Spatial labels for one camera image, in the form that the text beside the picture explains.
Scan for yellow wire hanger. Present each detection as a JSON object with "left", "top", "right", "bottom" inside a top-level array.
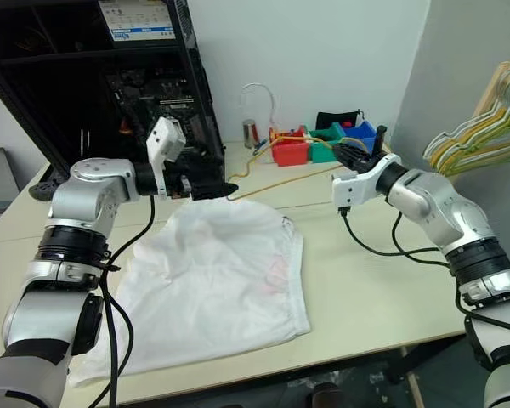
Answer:
[{"left": 427, "top": 105, "right": 510, "bottom": 175}]

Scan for black open computer case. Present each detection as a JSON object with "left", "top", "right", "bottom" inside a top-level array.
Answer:
[{"left": 0, "top": 0, "right": 227, "bottom": 201}]

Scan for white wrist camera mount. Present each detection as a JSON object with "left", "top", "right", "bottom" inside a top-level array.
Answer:
[
  {"left": 145, "top": 116, "right": 189, "bottom": 199},
  {"left": 331, "top": 153, "right": 403, "bottom": 210}
]

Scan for dark rounded shape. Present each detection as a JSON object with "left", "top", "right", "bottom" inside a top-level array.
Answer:
[{"left": 307, "top": 382, "right": 346, "bottom": 408}]

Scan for black fabric pouch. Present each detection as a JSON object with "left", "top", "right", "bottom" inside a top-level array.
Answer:
[{"left": 315, "top": 110, "right": 366, "bottom": 131}]

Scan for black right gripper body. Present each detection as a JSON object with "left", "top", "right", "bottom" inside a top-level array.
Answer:
[{"left": 348, "top": 149, "right": 384, "bottom": 175}]

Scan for green plastic bin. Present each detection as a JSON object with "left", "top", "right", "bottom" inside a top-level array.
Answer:
[
  {"left": 308, "top": 138, "right": 345, "bottom": 164},
  {"left": 300, "top": 122, "right": 344, "bottom": 142}
]

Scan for bunch of clothes hangers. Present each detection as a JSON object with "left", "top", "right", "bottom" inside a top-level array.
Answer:
[{"left": 422, "top": 71, "right": 510, "bottom": 169}]

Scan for green wire hanger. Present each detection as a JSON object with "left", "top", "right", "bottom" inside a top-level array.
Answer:
[{"left": 433, "top": 95, "right": 510, "bottom": 178}]

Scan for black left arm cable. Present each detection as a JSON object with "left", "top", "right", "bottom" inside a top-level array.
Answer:
[{"left": 96, "top": 194, "right": 156, "bottom": 408}]

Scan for white shorts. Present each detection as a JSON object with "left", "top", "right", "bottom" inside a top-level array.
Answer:
[{"left": 67, "top": 198, "right": 312, "bottom": 390}]

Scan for blue plastic bin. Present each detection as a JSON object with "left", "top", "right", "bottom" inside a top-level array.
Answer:
[{"left": 342, "top": 120, "right": 377, "bottom": 153}]

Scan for yellow cable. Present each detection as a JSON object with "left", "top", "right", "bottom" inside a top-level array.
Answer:
[{"left": 226, "top": 129, "right": 366, "bottom": 202}]

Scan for white looped cable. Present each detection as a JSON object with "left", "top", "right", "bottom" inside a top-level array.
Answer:
[{"left": 240, "top": 82, "right": 282, "bottom": 131}]

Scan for red plastic bin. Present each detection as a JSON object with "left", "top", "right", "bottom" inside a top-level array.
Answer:
[{"left": 271, "top": 133, "right": 312, "bottom": 167}]

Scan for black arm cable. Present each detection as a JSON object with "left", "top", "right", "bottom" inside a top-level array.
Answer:
[
  {"left": 338, "top": 206, "right": 454, "bottom": 269},
  {"left": 96, "top": 194, "right": 156, "bottom": 408}
]

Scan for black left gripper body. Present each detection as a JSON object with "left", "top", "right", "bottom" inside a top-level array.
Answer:
[{"left": 164, "top": 169, "right": 196, "bottom": 201}]

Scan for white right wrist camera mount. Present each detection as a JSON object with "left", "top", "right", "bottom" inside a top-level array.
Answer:
[{"left": 331, "top": 153, "right": 403, "bottom": 210}]

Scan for silver metal can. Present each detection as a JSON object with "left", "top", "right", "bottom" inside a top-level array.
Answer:
[{"left": 242, "top": 119, "right": 261, "bottom": 150}]

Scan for white blue label sticker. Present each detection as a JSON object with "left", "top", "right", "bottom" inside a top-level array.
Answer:
[{"left": 97, "top": 0, "right": 176, "bottom": 43}]

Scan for black perforated pad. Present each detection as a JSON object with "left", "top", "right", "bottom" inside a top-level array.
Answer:
[{"left": 28, "top": 172, "right": 71, "bottom": 201}]

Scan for wooden hanger rack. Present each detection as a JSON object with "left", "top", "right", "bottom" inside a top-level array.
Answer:
[{"left": 474, "top": 60, "right": 510, "bottom": 116}]

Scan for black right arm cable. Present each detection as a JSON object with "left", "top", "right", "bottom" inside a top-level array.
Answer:
[{"left": 338, "top": 206, "right": 454, "bottom": 269}]

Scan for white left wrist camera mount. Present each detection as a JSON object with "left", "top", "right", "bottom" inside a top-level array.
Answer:
[{"left": 145, "top": 116, "right": 189, "bottom": 199}]

